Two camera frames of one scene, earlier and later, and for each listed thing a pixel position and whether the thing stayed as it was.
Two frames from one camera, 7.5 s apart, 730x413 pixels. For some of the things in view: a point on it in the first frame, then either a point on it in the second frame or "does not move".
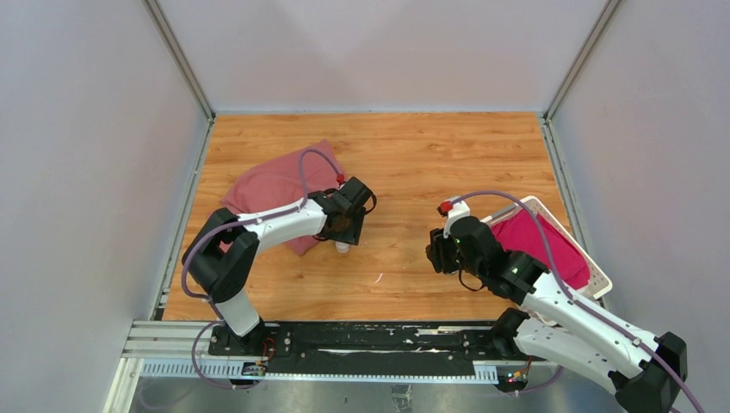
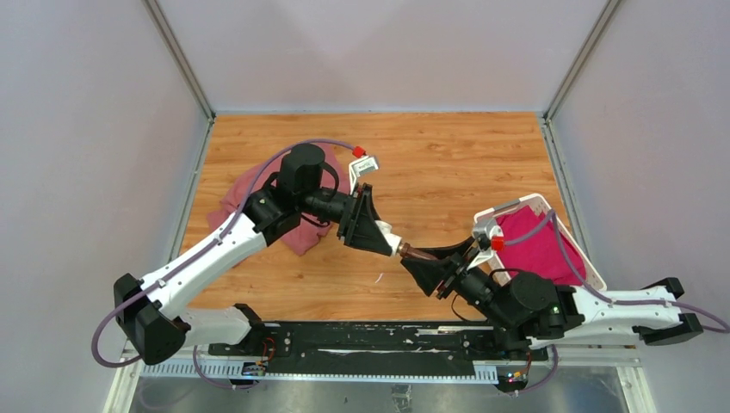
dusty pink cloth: (277, 183) does not move
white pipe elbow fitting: (341, 246) -> (392, 239)
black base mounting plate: (366, 348) does not move
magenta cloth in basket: (520, 233) does not move
